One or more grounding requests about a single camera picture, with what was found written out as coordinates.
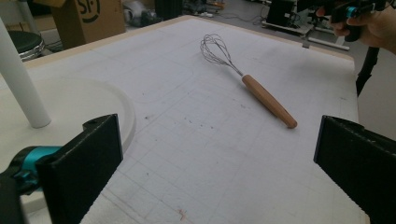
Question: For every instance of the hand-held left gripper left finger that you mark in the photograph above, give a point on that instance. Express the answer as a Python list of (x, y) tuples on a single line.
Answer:
[(81, 168)]

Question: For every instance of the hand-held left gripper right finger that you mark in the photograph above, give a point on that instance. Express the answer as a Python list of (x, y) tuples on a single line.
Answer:
[(358, 161)]

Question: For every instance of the white round stand base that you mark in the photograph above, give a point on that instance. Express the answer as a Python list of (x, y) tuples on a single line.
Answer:
[(77, 109)]

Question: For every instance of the black equipment on white platform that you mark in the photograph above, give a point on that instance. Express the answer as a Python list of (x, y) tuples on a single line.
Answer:
[(286, 15)]

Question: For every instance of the white stand pole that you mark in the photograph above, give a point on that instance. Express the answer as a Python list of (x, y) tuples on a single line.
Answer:
[(18, 77)]

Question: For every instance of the white mat with grid lines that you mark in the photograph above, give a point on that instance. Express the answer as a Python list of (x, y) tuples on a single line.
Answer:
[(236, 130)]

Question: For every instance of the black round stool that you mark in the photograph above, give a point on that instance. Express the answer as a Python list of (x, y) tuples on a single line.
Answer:
[(25, 43)]

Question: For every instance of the brown cardboard box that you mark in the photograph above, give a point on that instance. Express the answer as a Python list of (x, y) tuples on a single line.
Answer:
[(90, 20)]

